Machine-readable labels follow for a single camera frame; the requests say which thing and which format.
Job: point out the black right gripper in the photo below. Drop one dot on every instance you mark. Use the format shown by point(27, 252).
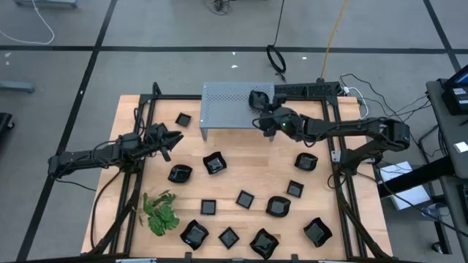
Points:
point(281, 117)

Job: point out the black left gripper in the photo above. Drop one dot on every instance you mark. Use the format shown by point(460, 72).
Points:
point(155, 137)

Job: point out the black rounded wavy plate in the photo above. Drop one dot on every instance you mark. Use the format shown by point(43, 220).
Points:
point(180, 174)
point(306, 161)
point(257, 98)
point(278, 206)

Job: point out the small black square plate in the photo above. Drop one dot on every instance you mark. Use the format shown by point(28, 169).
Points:
point(295, 189)
point(244, 199)
point(229, 237)
point(183, 120)
point(208, 207)

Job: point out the black wavy square plate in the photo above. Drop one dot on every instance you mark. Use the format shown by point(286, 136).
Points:
point(317, 232)
point(194, 235)
point(264, 244)
point(214, 163)

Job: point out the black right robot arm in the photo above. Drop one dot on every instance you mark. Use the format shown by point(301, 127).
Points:
point(347, 128)

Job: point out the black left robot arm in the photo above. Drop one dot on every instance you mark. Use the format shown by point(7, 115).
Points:
point(91, 155)

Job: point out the black perforated power box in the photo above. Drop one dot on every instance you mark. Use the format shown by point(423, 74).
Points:
point(323, 89)
point(292, 90)

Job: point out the grey perforated metal shelf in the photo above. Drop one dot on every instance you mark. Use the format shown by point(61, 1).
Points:
point(226, 109)

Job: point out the green artificial leaf plant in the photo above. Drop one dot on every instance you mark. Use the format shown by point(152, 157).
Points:
point(162, 219)

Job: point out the silver mounting plate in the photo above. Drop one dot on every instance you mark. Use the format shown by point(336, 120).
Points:
point(336, 157)

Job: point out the white paper sheet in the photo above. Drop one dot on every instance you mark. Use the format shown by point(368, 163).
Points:
point(406, 197)

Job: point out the black desk support bar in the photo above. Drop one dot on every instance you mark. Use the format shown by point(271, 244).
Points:
point(420, 175)

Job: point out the grey table foot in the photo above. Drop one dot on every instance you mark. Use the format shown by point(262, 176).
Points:
point(16, 87)

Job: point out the grey side desk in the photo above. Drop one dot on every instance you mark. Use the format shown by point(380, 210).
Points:
point(447, 140)

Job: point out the black laptop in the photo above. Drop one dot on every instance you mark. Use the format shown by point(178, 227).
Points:
point(455, 98)

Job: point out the grey table base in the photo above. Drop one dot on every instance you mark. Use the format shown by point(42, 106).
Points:
point(45, 3)

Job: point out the white note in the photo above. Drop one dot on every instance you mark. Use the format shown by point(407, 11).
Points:
point(461, 147)

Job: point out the black caster wheel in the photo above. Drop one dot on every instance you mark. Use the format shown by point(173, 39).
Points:
point(437, 247)

